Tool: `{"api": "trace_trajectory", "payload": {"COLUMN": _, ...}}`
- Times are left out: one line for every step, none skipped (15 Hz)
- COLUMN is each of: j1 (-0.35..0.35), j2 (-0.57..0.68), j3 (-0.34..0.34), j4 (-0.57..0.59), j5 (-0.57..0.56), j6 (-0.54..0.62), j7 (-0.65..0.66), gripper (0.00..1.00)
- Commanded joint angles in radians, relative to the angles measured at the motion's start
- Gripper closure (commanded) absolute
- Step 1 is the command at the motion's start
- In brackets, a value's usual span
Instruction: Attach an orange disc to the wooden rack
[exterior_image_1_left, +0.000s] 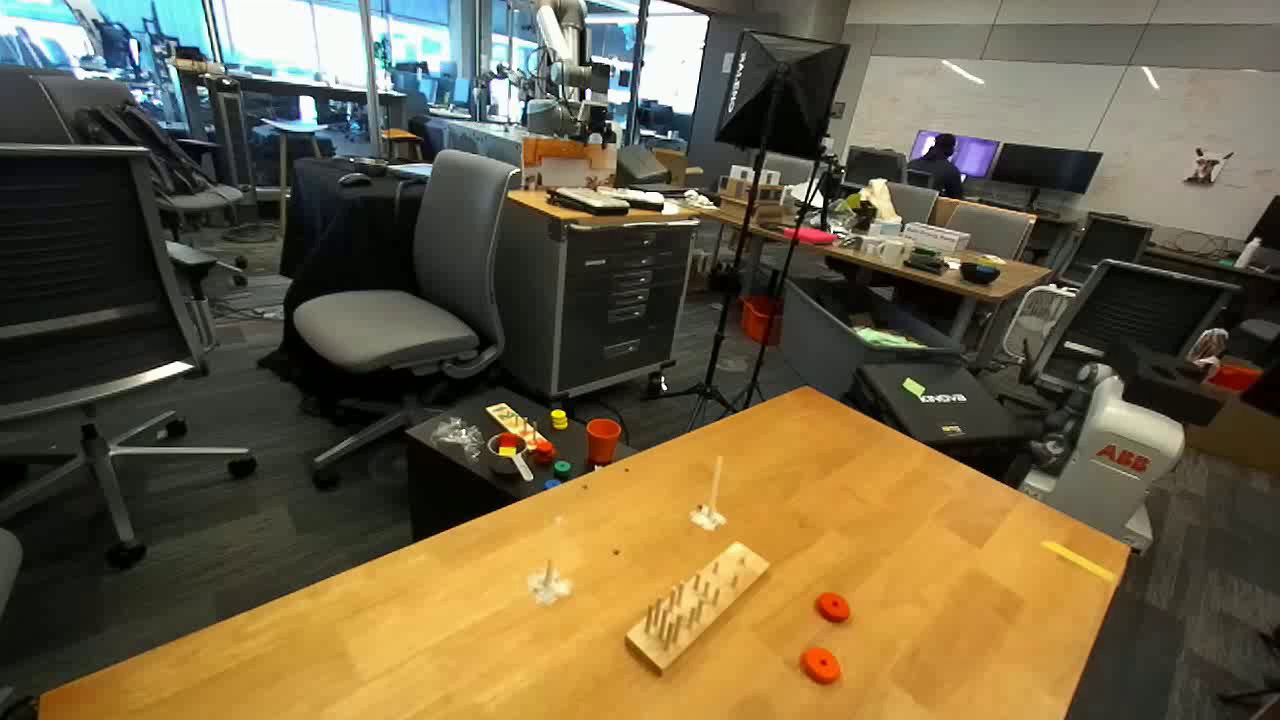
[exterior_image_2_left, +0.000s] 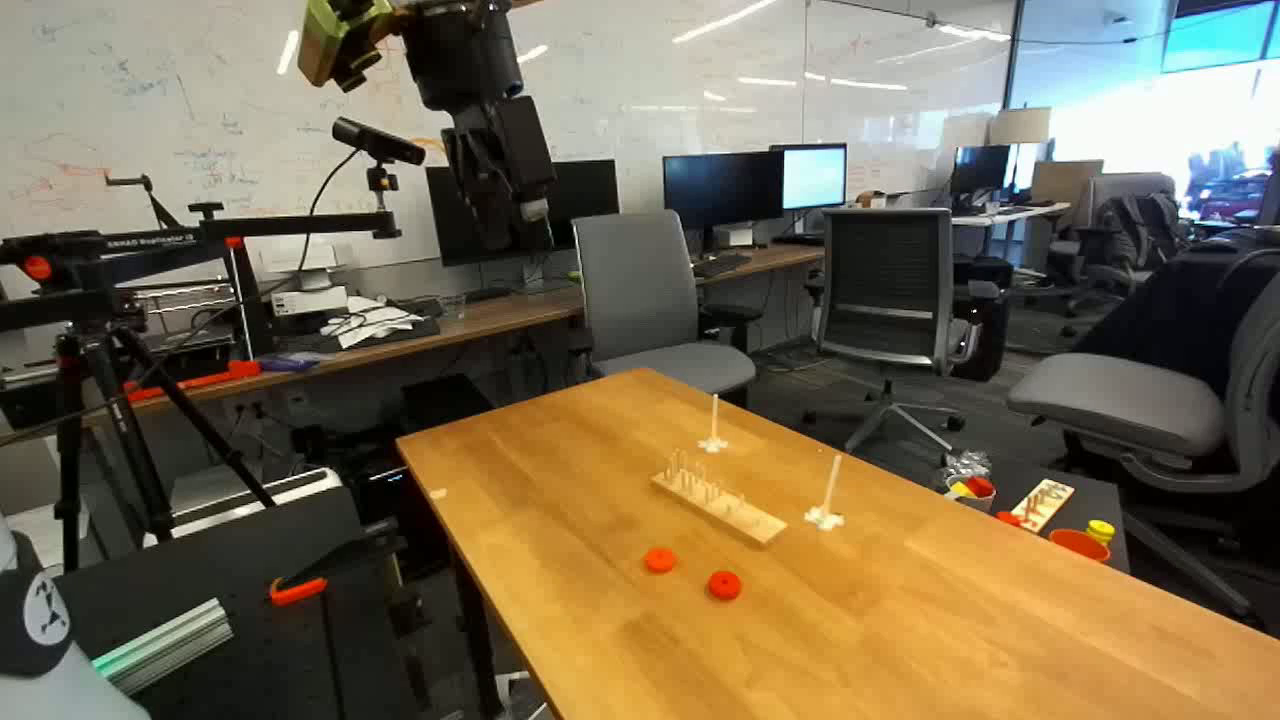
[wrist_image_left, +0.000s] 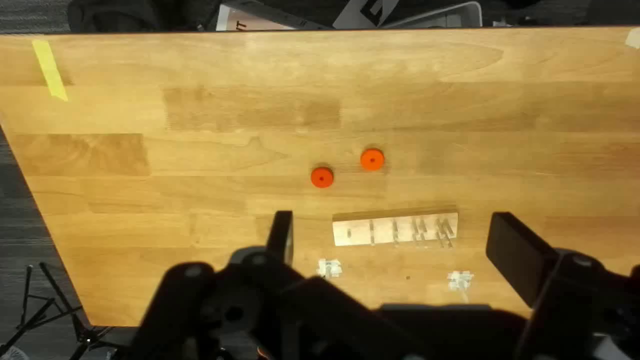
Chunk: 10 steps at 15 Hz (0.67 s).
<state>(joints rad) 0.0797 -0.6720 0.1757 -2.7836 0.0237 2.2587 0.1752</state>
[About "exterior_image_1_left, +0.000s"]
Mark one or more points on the orange disc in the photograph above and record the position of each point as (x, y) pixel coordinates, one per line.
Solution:
(832, 605)
(820, 667)

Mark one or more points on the computer monitor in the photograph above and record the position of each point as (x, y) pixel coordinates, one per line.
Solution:
(1067, 170)

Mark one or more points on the clear plastic stand far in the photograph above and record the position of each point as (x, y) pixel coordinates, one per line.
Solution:
(711, 512)

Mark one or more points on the black softbox light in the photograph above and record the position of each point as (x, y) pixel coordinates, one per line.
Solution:
(783, 92)

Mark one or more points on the grey office chair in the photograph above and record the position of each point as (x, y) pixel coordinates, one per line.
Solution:
(444, 329)

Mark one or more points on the black mesh office chair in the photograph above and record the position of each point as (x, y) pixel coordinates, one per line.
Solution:
(90, 309)

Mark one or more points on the orange cup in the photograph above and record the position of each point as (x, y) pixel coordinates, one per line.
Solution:
(603, 437)

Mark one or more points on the wooden peg rack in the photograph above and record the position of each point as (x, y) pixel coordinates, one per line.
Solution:
(675, 622)

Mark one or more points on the white ABB robot base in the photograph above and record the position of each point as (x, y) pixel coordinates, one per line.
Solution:
(1113, 461)

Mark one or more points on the grey drawer cabinet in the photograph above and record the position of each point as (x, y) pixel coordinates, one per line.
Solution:
(588, 301)

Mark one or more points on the yellow tape strip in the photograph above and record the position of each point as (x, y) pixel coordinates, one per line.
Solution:
(1079, 560)

